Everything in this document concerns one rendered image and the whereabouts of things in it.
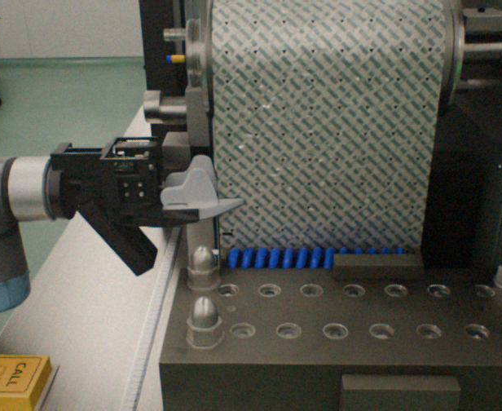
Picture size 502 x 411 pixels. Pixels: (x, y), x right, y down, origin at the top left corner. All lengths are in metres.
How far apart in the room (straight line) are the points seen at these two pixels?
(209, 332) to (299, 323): 0.09
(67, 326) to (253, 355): 0.35
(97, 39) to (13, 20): 0.86
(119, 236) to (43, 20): 5.99
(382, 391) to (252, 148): 0.28
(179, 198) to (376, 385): 0.28
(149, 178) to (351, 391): 0.30
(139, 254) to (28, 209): 0.13
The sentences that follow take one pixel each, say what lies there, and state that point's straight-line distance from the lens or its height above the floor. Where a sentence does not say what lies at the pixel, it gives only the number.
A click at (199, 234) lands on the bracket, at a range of 0.80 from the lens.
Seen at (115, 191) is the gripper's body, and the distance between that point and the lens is 0.66.
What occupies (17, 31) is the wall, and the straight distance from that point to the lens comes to 6.76.
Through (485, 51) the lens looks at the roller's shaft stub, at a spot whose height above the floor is 1.25.
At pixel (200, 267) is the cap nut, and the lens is 0.64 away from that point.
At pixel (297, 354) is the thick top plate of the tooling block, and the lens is 0.57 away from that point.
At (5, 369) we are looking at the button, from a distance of 0.77.
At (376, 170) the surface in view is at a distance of 0.68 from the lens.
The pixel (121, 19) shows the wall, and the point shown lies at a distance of 6.42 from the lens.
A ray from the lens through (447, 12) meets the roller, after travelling 0.68.
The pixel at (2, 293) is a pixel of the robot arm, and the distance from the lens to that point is 0.78.
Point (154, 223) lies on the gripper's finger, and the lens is 0.66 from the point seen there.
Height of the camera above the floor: 1.39
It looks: 26 degrees down
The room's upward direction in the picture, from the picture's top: 1 degrees counter-clockwise
